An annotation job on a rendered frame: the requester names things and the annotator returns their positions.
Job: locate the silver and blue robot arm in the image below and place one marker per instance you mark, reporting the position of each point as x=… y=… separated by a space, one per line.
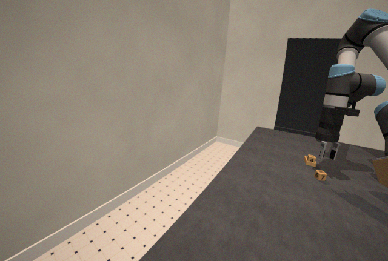
x=369 y=30

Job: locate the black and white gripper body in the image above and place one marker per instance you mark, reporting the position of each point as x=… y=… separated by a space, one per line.
x=332 y=116

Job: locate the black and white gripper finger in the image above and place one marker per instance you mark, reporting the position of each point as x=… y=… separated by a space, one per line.
x=334 y=150
x=322 y=148

